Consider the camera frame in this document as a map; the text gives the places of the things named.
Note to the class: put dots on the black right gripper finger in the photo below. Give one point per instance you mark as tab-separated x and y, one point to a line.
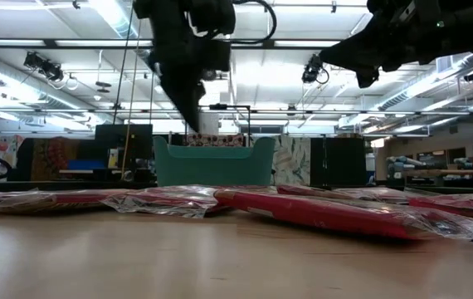
357	47
367	79

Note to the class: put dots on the red popcorn bag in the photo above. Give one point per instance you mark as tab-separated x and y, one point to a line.
33	200
303	212
157	201
323	192
460	205

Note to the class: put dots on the red floral panel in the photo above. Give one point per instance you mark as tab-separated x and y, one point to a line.
216	140

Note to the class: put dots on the black ceiling spotlight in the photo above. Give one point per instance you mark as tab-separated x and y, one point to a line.
43	66
312	70

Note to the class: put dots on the black tube stand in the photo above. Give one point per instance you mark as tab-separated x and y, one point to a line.
248	124

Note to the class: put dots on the black hanging pole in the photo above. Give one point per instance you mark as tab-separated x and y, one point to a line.
121	74

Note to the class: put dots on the black monitor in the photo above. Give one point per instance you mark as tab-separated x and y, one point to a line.
122	141

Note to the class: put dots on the teal plastic basket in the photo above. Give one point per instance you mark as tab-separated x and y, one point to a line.
213	168

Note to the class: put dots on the black cabinet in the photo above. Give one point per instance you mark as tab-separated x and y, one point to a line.
338	162

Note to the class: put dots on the leaf patterned panel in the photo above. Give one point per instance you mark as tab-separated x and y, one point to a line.
291	162

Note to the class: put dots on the blue box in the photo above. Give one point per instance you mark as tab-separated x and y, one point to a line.
86	165

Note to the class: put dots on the wooden background table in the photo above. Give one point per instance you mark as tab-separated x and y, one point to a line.
452	172

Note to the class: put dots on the dark red patterned cloth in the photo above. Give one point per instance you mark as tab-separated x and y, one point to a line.
54	160

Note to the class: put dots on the floral white cloth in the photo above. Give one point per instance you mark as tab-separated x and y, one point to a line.
0	151

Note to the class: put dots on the black overhead frame bar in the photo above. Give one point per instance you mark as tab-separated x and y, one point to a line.
95	42

